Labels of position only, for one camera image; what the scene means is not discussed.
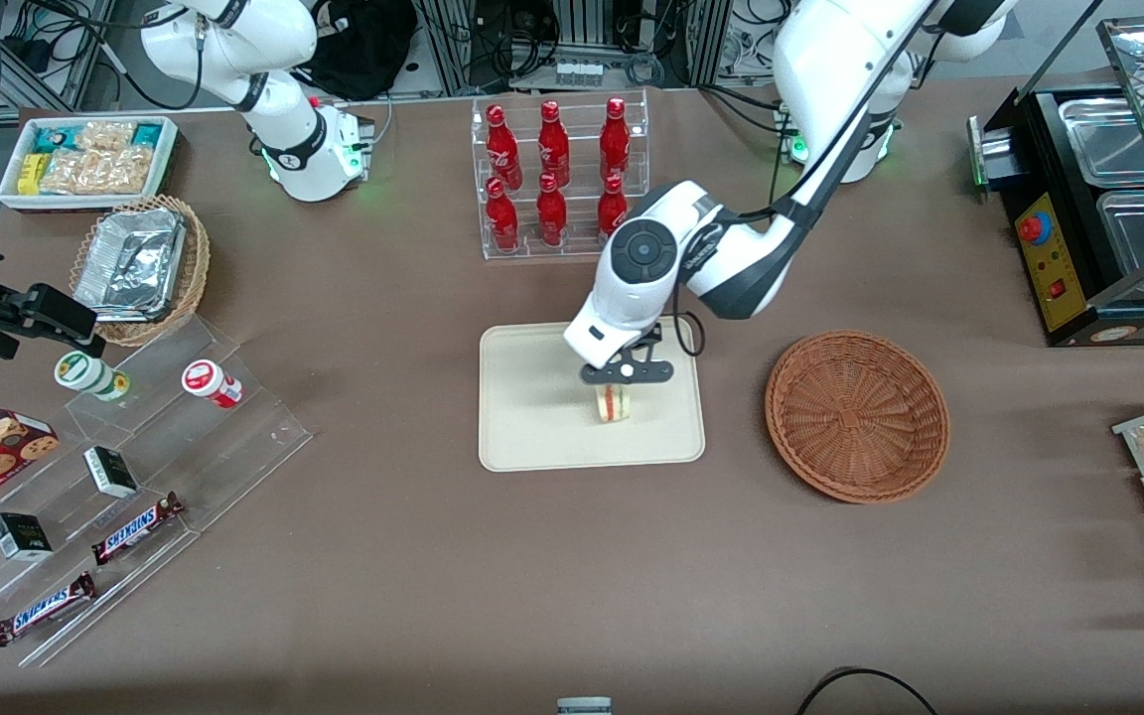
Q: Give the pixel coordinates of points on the triangular sandwich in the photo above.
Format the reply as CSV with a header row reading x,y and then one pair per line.
x,y
611,405

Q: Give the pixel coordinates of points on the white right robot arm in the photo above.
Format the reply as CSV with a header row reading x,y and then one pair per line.
x,y
286,139

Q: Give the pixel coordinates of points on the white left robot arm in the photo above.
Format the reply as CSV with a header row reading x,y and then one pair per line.
x,y
830,89

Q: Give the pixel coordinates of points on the beige rectangular tray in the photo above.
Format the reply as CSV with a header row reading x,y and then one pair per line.
x,y
532,417

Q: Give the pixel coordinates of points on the silver foil tray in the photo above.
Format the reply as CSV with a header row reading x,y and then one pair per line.
x,y
130,263

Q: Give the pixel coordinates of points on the light wicker basket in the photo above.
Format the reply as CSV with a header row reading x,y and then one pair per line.
x,y
197,258

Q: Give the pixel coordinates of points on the brown round wicker basket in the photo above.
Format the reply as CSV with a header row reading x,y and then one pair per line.
x,y
855,417

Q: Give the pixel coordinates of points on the green capped drink bottle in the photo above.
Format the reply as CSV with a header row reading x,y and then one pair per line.
x,y
87,374

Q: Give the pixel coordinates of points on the yellow snack pack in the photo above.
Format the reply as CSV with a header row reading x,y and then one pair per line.
x,y
32,174

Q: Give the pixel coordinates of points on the large clear bag of crackers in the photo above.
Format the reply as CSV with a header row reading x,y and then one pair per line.
x,y
95,171

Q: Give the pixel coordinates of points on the small black box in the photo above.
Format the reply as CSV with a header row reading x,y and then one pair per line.
x,y
110,471
20,536

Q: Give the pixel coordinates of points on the red cola bottle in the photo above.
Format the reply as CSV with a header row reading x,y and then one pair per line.
x,y
503,149
615,139
551,214
553,144
611,204
502,218

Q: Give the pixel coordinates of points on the red capped drink bottle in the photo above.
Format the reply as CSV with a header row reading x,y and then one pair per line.
x,y
210,382

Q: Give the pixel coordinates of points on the white rectangular snack bin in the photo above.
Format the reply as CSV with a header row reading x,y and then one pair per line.
x,y
160,164

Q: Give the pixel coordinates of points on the clear acrylic stepped display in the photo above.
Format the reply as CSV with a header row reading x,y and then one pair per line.
x,y
185,447

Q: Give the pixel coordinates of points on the small teal snack pack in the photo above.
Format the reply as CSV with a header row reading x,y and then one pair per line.
x,y
147,133

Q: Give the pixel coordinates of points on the clear acrylic bottle rack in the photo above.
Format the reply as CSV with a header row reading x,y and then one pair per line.
x,y
577,174

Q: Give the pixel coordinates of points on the Snickers bar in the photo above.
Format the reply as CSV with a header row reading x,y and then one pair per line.
x,y
137,527
44,609

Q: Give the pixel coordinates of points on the grey device edge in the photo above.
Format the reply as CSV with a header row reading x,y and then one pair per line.
x,y
584,706

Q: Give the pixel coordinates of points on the black bag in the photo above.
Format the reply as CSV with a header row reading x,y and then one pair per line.
x,y
358,50

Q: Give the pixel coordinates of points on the black food warmer appliance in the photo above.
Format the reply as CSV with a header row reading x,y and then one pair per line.
x,y
1054,288

